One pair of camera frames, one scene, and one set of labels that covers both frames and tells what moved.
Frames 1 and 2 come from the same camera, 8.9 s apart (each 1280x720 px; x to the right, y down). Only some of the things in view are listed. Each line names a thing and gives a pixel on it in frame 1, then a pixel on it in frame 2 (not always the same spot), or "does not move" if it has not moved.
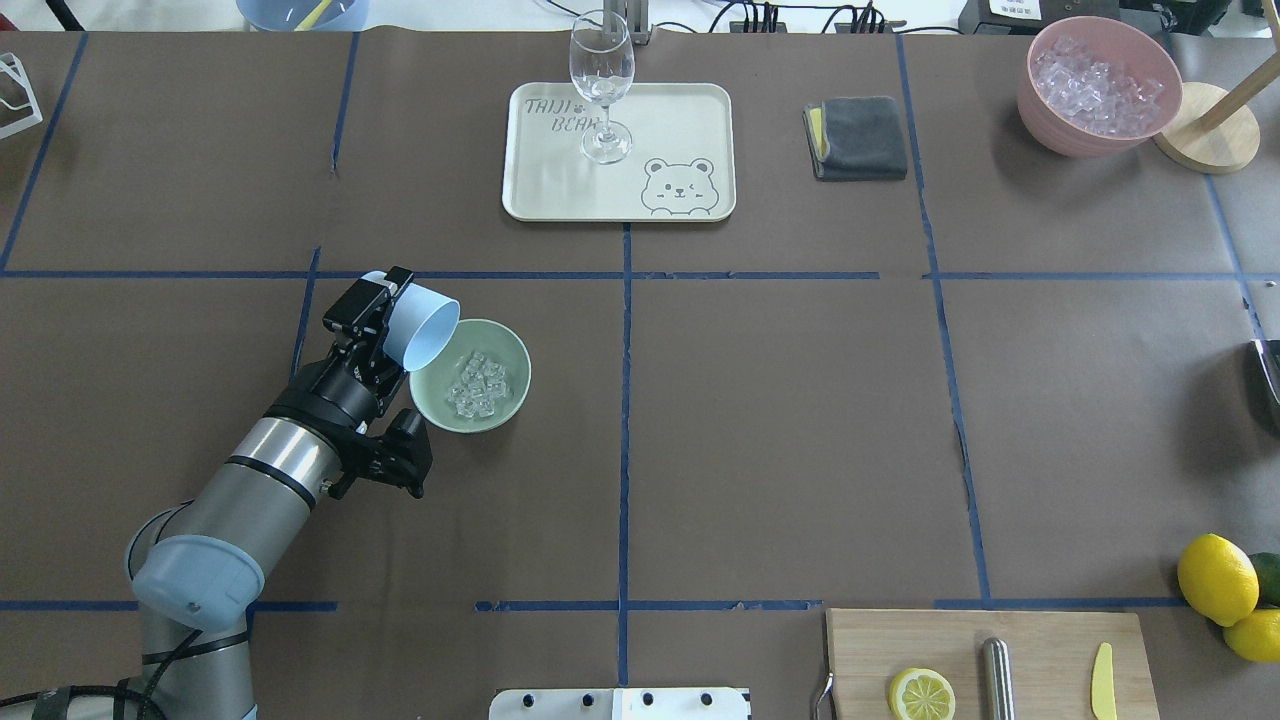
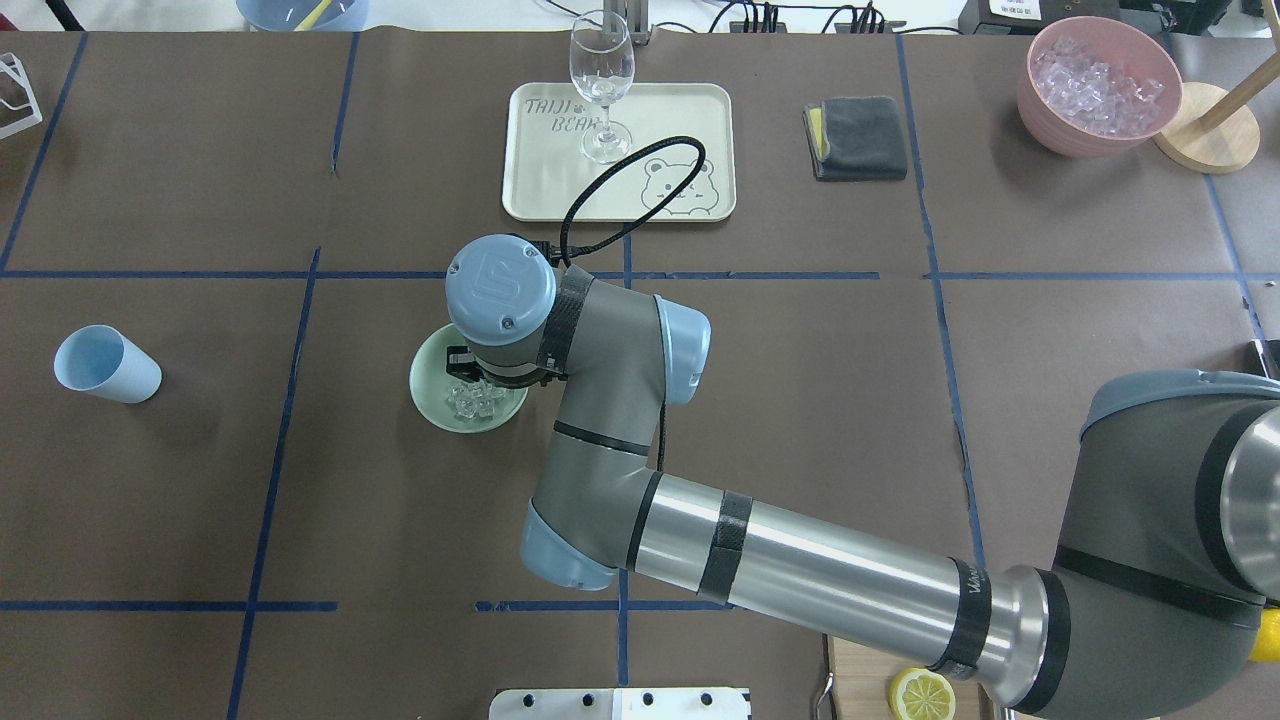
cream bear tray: (681, 167) does not move
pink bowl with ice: (1094, 88) does not move
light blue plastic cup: (422, 326) to (104, 360)
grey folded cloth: (856, 139) does not move
